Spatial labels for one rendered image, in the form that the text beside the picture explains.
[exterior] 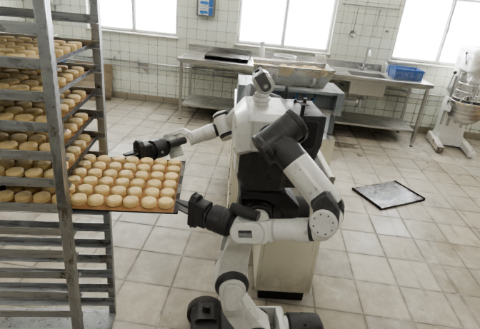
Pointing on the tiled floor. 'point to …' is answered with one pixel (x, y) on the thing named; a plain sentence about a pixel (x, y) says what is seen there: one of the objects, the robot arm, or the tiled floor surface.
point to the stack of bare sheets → (388, 195)
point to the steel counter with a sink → (354, 79)
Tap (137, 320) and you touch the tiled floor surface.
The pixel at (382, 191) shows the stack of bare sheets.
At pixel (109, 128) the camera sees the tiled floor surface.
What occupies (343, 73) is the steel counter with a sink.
